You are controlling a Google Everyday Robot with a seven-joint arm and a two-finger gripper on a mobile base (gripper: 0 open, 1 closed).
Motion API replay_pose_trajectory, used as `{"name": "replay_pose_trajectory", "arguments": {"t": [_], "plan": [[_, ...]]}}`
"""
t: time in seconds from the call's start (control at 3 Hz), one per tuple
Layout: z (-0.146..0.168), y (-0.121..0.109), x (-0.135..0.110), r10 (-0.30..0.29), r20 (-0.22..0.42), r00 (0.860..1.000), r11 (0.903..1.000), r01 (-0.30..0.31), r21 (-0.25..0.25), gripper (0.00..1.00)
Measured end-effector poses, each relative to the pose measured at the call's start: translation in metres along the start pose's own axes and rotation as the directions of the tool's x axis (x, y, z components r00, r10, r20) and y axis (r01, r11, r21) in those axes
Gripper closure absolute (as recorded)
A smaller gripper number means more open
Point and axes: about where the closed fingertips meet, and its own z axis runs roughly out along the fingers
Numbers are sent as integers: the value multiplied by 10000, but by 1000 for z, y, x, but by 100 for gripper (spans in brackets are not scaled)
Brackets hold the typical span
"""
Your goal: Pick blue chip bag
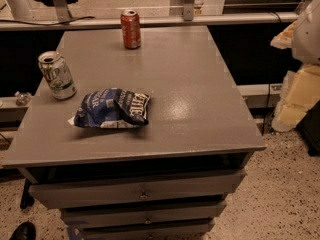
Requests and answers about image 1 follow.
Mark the bottom grey drawer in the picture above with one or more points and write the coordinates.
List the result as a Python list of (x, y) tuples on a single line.
[(148, 232)]

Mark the green and white soda can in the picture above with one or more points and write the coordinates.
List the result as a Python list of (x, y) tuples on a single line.
[(57, 75)]

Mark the grey metal rail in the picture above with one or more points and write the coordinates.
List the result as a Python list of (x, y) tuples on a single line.
[(88, 23)]

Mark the middle grey drawer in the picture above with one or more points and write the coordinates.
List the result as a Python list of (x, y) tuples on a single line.
[(144, 215)]

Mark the top grey drawer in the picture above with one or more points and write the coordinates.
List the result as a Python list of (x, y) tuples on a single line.
[(139, 189)]

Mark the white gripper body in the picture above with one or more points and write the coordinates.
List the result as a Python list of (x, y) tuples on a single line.
[(307, 37)]

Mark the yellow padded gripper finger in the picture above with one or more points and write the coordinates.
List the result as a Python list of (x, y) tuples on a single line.
[(284, 39), (299, 94)]

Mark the grey drawer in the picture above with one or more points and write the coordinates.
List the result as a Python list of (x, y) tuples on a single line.
[(144, 215), (139, 189), (148, 232)]

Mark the blue chip bag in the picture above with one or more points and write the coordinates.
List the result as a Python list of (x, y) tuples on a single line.
[(112, 108)]

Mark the grey metal bracket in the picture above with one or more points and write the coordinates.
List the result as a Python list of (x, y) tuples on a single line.
[(188, 10)]

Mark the black shoe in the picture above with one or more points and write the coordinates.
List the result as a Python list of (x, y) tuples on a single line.
[(25, 231)]

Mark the crumpled clear wrapper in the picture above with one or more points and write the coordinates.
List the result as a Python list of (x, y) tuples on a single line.
[(22, 99)]

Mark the red soda can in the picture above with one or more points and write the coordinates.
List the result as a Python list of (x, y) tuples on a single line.
[(130, 23)]

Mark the grey drawer cabinet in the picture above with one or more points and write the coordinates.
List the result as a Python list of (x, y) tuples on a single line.
[(151, 143)]

